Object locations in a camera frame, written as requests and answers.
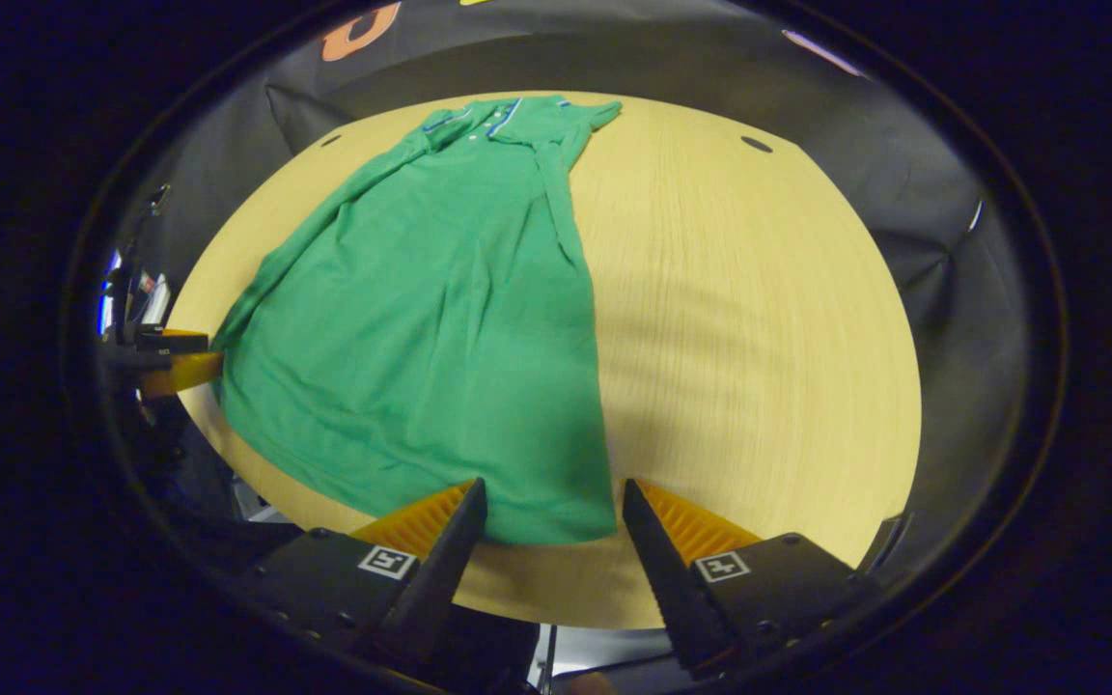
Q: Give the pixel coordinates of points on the green T-shirt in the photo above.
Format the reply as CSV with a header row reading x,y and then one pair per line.
x,y
440,338

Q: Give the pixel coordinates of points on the black backdrop cloth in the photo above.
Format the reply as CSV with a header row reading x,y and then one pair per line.
x,y
672,58

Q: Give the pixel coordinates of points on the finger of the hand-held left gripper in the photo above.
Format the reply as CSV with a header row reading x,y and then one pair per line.
x,y
175,342
184,374

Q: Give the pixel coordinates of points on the bright computer screen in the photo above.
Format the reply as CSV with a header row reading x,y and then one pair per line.
x,y
110,299

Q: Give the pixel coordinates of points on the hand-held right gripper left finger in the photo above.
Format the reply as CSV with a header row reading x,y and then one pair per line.
x,y
440,579

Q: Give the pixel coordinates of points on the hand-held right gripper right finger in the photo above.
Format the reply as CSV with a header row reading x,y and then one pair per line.
x,y
672,589

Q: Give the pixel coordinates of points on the white side table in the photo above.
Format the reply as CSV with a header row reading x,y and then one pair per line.
x,y
158,301

